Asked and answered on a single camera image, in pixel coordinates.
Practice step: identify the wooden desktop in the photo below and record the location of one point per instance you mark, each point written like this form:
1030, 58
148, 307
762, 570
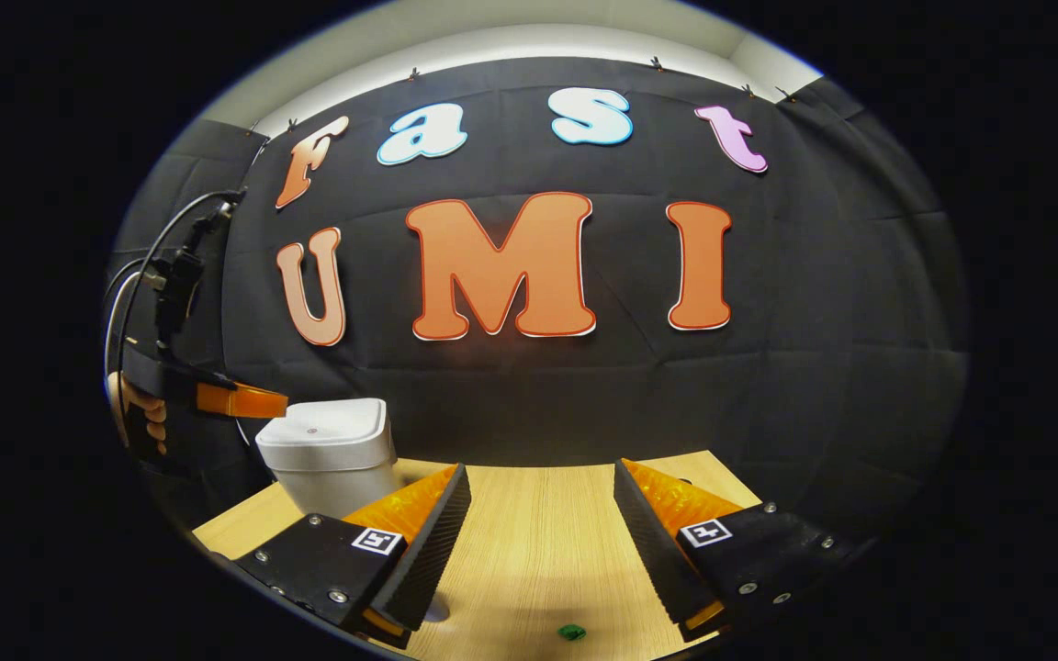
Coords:
538, 551

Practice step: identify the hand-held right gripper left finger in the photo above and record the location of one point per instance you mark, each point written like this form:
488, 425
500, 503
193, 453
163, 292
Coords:
428, 551

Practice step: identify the black backdrop cloth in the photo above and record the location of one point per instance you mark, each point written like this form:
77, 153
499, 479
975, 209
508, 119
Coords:
584, 395

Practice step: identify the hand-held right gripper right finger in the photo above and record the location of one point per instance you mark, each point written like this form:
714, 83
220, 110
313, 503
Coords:
653, 551

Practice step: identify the green paper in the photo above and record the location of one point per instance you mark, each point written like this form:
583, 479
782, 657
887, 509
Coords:
571, 632

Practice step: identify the white desktop garbage bin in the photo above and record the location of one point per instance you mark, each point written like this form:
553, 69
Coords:
327, 450

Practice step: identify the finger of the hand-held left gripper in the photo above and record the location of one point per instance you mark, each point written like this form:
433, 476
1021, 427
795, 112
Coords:
235, 402

